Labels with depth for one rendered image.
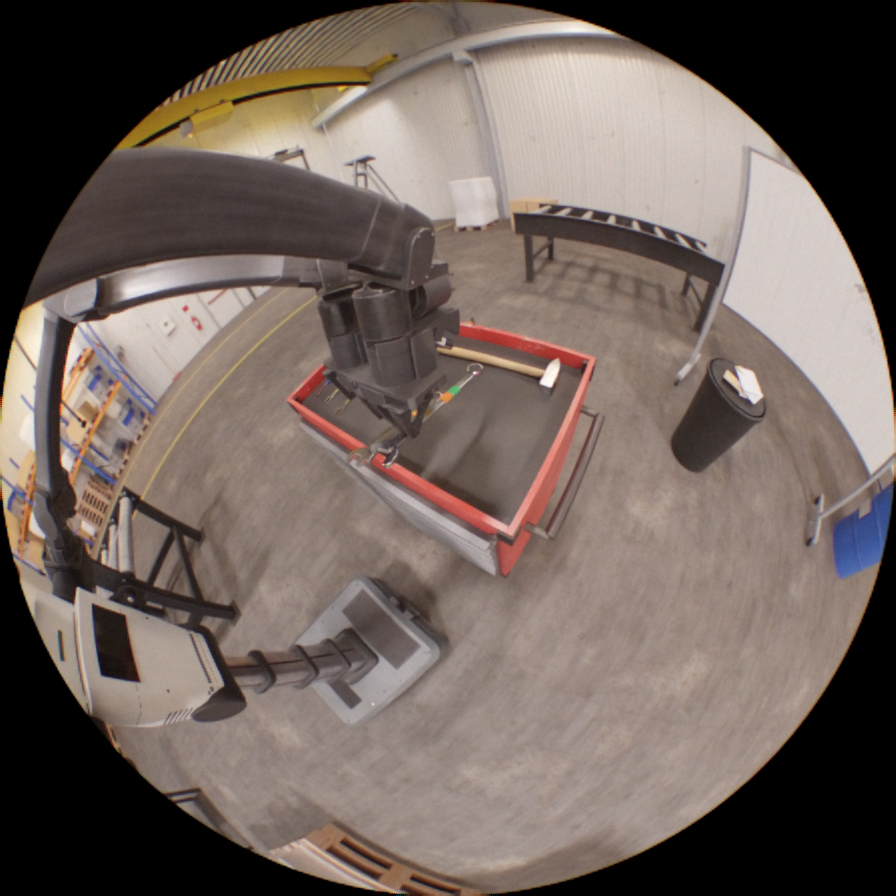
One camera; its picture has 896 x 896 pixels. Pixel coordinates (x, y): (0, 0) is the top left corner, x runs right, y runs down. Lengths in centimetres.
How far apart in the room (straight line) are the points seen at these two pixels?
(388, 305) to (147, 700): 69
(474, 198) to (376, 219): 667
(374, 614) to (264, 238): 119
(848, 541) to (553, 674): 297
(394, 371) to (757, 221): 223
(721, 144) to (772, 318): 665
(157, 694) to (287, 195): 65
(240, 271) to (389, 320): 22
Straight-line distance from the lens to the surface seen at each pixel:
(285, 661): 92
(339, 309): 38
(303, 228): 17
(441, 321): 33
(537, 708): 148
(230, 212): 15
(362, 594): 124
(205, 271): 40
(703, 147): 840
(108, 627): 65
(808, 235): 227
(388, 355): 28
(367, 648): 122
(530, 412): 58
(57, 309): 53
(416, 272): 24
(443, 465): 52
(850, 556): 345
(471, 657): 139
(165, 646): 68
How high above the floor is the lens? 135
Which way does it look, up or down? 56 degrees down
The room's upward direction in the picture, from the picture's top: 20 degrees counter-clockwise
